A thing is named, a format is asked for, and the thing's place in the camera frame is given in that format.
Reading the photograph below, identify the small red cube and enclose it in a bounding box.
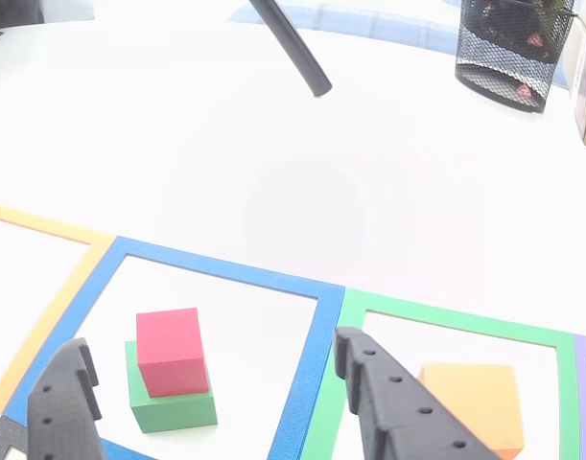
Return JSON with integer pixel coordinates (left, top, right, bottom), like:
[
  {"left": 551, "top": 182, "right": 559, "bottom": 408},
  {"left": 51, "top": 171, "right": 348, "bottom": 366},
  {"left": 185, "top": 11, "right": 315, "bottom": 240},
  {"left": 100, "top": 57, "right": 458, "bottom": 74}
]
[{"left": 135, "top": 307, "right": 212, "bottom": 399}]

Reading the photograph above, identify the orange square frame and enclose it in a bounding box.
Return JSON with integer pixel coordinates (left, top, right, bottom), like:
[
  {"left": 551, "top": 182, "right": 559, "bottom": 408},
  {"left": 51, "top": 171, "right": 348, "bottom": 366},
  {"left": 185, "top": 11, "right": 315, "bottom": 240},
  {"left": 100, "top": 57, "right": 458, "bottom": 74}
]
[{"left": 0, "top": 201, "right": 117, "bottom": 416}]

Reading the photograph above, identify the green square frame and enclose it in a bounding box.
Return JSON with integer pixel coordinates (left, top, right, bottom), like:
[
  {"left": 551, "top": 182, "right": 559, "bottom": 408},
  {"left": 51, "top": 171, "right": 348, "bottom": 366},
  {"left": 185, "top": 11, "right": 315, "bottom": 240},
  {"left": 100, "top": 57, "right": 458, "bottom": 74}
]
[{"left": 301, "top": 287, "right": 582, "bottom": 460}]

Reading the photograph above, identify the black cylindrical stand leg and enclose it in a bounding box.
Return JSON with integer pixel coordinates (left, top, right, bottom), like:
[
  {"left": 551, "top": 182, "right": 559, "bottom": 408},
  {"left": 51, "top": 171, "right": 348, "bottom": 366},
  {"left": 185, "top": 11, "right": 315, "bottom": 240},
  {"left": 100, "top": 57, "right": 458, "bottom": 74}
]
[{"left": 247, "top": 0, "right": 334, "bottom": 99}]

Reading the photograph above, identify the green cube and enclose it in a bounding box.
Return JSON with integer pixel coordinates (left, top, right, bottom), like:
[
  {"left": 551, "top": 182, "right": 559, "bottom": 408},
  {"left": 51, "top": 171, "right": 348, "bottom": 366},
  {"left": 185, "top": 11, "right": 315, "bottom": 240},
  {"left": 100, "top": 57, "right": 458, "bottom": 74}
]
[{"left": 124, "top": 339, "right": 220, "bottom": 435}]

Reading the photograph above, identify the blue square frame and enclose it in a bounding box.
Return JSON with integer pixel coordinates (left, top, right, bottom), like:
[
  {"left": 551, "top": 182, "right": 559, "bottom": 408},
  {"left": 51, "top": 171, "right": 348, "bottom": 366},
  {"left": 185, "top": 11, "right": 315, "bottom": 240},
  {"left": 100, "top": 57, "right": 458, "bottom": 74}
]
[{"left": 4, "top": 235, "right": 346, "bottom": 460}]

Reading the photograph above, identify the black mesh bin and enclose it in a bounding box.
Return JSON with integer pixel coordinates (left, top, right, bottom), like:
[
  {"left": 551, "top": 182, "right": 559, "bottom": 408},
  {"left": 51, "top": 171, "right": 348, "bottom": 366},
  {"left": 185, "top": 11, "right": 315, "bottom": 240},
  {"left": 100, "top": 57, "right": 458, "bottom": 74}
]
[{"left": 454, "top": 0, "right": 579, "bottom": 115}]

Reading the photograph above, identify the orange cube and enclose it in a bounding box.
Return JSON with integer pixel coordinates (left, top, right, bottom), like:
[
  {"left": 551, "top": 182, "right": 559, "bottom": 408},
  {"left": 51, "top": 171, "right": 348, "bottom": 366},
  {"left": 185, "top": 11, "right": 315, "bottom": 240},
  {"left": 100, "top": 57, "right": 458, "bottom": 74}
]
[{"left": 416, "top": 362, "right": 527, "bottom": 460}]

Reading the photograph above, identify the black square frame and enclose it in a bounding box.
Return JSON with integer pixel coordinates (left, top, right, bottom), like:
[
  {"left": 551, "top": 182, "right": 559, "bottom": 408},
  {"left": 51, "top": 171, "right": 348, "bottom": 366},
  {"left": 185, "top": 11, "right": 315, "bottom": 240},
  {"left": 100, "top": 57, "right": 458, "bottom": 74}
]
[{"left": 0, "top": 414, "right": 30, "bottom": 460}]

